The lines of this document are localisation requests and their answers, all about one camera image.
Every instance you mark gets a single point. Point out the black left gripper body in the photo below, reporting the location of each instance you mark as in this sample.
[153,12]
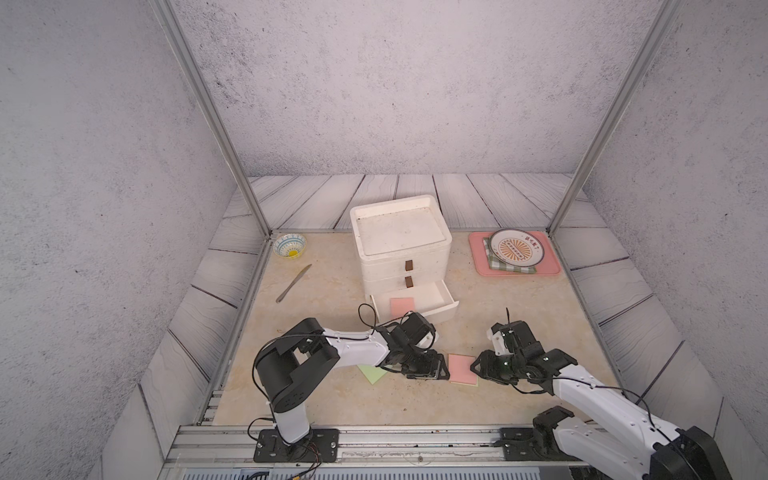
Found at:
[407,352]

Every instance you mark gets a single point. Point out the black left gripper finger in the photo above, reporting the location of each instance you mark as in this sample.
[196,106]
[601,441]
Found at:
[426,375]
[438,366]

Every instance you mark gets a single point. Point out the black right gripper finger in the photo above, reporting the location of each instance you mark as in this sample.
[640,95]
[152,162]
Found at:
[484,362]
[487,373]

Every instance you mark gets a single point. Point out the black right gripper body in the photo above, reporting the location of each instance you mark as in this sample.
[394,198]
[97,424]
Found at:
[518,361]

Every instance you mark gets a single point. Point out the pink sticky note pad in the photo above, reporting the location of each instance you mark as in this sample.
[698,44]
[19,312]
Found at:
[459,368]

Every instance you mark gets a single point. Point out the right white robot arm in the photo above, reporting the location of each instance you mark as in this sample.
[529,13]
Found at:
[607,427]

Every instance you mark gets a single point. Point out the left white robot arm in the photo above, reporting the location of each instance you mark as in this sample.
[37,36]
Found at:
[289,368]

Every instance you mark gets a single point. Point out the green sticky note pad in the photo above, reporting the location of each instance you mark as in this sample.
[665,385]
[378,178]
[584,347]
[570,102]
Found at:
[371,373]

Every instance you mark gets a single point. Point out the white three-drawer cabinet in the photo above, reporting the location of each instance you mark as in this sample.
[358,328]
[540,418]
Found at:
[401,243]

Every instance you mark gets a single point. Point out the green checkered cloth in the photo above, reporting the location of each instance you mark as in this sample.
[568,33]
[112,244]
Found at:
[497,264]

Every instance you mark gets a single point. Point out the pink tray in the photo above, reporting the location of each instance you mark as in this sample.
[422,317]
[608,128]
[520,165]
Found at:
[550,265]

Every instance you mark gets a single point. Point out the orange patterned plate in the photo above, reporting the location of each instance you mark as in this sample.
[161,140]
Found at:
[517,247]

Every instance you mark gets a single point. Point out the silver table knife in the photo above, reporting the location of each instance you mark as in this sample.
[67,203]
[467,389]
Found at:
[293,282]

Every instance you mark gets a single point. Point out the yellow blue patterned bowl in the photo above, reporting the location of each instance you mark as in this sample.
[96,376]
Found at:
[290,245]

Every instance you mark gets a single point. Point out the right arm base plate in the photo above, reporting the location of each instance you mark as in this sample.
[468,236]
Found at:
[529,444]

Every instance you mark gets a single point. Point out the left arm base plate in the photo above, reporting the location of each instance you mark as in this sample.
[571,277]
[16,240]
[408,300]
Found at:
[318,446]

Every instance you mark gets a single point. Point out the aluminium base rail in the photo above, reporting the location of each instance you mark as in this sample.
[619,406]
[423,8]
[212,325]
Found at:
[365,452]

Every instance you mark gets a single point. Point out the right aluminium frame post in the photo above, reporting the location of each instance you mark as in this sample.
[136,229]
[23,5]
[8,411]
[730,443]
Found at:
[636,71]

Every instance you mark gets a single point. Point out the aluminium frame post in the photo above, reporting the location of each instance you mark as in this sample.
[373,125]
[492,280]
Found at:
[636,71]
[174,33]

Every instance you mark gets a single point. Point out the left aluminium frame post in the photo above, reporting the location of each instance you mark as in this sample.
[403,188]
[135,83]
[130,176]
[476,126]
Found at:
[174,33]

